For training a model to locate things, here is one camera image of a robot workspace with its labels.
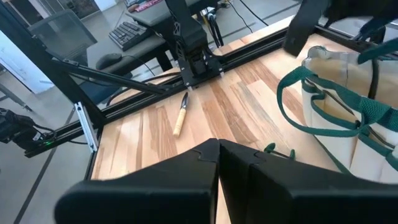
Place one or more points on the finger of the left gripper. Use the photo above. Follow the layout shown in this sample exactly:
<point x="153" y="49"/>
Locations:
<point x="306" y="25"/>
<point x="373" y="31"/>

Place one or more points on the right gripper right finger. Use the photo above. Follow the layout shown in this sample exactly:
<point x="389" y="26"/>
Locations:
<point x="295" y="196"/>

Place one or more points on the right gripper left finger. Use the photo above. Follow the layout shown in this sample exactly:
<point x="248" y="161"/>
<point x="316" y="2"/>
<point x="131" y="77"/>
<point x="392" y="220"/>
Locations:
<point x="149" y="193"/>

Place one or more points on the cream canvas bag green trim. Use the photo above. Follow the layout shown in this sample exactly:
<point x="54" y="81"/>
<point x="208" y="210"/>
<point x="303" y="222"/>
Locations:
<point x="339" y="149"/>

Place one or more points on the black computer mouse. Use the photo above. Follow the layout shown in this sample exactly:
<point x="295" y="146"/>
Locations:
<point x="109" y="60"/>

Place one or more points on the black device with green light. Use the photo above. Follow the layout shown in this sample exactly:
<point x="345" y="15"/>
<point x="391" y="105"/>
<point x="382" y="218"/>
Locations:
<point x="18" y="130"/>

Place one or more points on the grey desk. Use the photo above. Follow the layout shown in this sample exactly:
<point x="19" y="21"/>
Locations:
<point x="146" y="46"/>

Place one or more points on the black keyboard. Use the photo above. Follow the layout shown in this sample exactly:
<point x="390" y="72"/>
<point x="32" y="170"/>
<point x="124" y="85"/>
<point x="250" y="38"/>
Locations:
<point x="127" y="35"/>

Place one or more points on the grey office chair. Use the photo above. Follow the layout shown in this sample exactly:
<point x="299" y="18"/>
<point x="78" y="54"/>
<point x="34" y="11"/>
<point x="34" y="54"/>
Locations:
<point x="62" y="34"/>

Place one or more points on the silver frame bracket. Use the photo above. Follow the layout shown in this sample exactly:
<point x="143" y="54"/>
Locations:
<point x="86" y="127"/>

